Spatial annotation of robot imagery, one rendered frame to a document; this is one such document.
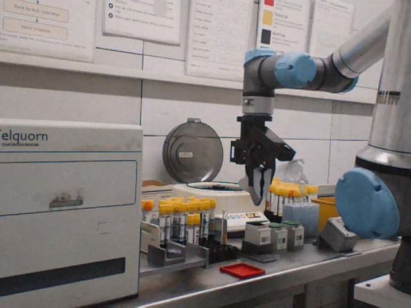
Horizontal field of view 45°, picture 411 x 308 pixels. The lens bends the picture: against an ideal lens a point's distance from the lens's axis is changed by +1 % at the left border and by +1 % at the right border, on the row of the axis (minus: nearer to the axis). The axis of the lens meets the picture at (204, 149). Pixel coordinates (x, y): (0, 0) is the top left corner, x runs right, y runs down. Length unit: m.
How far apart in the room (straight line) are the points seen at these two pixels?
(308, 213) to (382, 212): 0.58
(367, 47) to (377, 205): 0.38
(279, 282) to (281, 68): 0.45
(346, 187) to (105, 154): 0.40
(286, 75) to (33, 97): 0.73
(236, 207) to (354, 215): 0.61
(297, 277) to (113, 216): 0.48
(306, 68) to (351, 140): 1.46
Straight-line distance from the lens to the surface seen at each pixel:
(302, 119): 2.19
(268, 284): 1.08
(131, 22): 1.62
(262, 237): 1.17
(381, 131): 0.84
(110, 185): 0.83
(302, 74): 1.06
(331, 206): 1.47
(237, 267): 1.10
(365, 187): 0.83
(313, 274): 1.19
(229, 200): 1.40
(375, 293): 0.97
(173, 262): 0.96
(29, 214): 0.78
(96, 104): 1.54
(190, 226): 1.07
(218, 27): 1.82
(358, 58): 1.10
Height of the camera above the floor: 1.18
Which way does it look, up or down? 3 degrees down
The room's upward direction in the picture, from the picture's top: 3 degrees clockwise
